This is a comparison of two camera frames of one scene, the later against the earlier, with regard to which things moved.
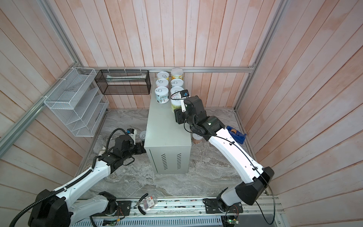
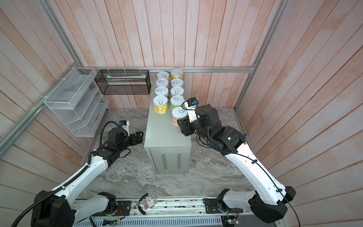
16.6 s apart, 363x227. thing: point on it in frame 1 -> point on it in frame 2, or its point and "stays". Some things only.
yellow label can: [163, 75] stays
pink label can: [162, 82] stays
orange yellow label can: [177, 73] stays
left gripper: [140, 151] -> [140, 139]
